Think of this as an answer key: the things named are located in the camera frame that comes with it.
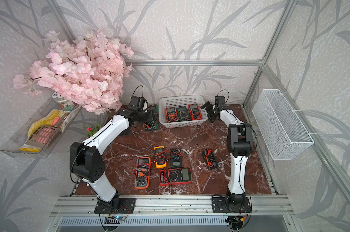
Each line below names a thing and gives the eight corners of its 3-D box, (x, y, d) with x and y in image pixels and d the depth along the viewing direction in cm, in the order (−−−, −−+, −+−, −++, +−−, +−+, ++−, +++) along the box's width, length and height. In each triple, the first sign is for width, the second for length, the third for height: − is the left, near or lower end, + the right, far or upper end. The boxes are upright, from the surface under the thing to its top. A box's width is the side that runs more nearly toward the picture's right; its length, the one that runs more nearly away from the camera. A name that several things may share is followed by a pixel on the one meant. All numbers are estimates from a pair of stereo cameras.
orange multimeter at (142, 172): (132, 188, 81) (130, 186, 77) (138, 160, 92) (136, 156, 88) (149, 188, 81) (147, 186, 77) (153, 160, 92) (152, 156, 88)
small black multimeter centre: (170, 168, 88) (170, 165, 85) (171, 152, 95) (171, 149, 91) (180, 168, 88) (180, 165, 85) (181, 152, 95) (181, 149, 92)
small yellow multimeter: (154, 169, 87) (153, 167, 84) (154, 149, 96) (153, 146, 93) (167, 167, 88) (166, 165, 85) (165, 147, 96) (165, 145, 94)
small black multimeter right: (207, 170, 88) (209, 167, 84) (201, 153, 95) (202, 150, 91) (217, 167, 89) (218, 164, 85) (210, 151, 96) (211, 148, 92)
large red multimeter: (160, 186, 81) (159, 184, 78) (160, 172, 86) (159, 169, 83) (193, 182, 83) (193, 180, 80) (191, 168, 88) (191, 166, 85)
